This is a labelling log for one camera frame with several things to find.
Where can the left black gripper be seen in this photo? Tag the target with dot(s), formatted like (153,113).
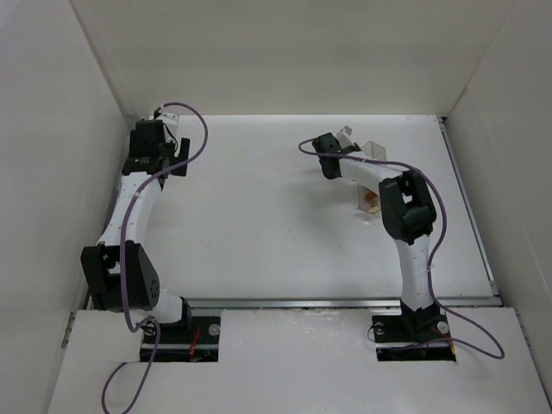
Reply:
(182,156)

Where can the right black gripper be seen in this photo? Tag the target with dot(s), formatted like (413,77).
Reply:
(329,167)

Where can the clear plastic container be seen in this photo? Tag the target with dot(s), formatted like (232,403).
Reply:
(370,180)

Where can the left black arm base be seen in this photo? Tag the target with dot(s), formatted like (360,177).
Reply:
(195,342)

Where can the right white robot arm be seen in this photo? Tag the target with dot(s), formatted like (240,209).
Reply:
(408,214)

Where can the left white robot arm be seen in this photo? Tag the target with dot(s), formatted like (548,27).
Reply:
(127,226)

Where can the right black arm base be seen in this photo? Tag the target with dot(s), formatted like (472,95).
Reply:
(421,335)

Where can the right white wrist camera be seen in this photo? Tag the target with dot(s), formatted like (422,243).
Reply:
(344,137)

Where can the aluminium table rail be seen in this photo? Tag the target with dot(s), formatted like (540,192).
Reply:
(338,303)

